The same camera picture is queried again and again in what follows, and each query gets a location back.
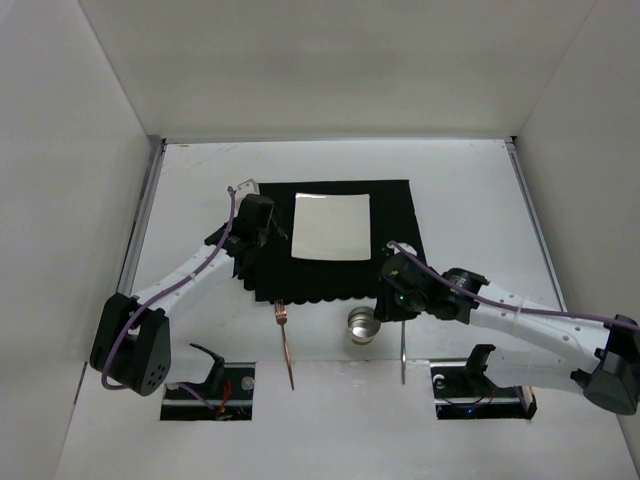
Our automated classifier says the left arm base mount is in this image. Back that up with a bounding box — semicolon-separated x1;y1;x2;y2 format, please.
159;343;256;422

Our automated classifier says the square white plate black rim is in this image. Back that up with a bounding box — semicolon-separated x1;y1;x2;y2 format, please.
291;193;372;262

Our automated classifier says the silver metal cup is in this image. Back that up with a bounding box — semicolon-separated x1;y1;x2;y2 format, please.
347;306;381;345

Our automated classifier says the copper fork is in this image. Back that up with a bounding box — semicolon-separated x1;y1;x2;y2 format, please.
274;300;295;391

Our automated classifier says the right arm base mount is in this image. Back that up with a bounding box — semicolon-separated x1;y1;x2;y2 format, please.
430;344;538;421

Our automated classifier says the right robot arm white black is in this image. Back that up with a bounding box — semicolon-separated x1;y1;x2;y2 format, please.
374;250;639;416

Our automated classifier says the black cloth placemat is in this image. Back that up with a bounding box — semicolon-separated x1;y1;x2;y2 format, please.
243;179;426;305

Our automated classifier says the silver table knife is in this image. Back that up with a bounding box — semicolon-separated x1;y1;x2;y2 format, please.
400;321;407;385

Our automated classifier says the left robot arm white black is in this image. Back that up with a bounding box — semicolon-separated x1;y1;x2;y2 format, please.
90;194;287;397

